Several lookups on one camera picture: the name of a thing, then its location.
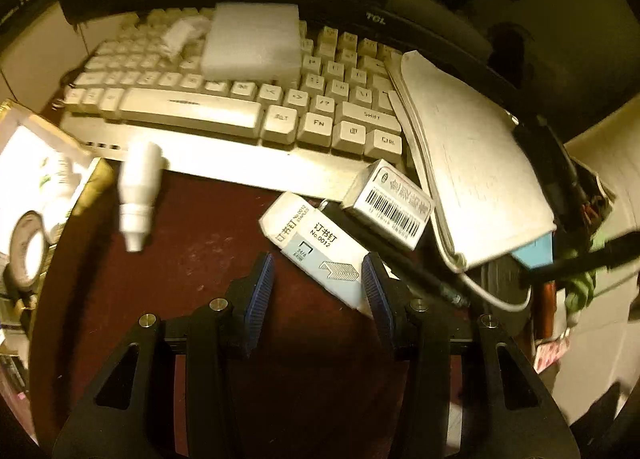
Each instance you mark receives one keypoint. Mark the white keyboard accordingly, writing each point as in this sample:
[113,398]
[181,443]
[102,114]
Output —
[190,109]

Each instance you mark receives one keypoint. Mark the grey barcode box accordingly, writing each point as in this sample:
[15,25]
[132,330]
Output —
[390,204]

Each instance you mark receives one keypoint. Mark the white blue staple box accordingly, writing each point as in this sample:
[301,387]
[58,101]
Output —
[320,249]

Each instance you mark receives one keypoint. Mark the green cloth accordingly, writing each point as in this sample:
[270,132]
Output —
[582,289]

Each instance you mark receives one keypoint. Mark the crumpled white paper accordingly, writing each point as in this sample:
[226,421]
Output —
[180,35]

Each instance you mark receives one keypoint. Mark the pink packet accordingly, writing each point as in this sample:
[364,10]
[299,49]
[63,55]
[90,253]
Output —
[550,355]

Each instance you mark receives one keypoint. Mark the dark device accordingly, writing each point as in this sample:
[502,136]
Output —
[550,164]

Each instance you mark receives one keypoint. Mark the white dropper bottle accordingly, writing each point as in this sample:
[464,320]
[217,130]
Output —
[140,179]

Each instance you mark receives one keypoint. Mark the white foam block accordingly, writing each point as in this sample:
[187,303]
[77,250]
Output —
[250,44]

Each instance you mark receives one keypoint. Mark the gold-edged cardboard box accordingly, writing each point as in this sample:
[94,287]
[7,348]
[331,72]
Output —
[30,154]

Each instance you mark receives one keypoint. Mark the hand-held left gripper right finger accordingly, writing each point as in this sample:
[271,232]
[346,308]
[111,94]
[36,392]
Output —
[376,299]

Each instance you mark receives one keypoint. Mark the white green-print bottle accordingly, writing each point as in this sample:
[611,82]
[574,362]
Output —
[62,189]

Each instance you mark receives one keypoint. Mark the grey tape roll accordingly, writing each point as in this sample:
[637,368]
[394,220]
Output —
[17,249]

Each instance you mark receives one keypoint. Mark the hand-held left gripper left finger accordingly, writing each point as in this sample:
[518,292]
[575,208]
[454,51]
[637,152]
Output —
[260,299]

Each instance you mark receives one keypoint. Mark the blue book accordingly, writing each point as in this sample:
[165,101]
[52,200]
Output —
[535,251]

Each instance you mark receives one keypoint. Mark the white lined notebook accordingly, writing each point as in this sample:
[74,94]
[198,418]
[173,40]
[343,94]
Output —
[475,164]

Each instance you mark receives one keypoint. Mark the black printed pen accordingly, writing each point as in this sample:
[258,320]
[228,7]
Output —
[425,279]

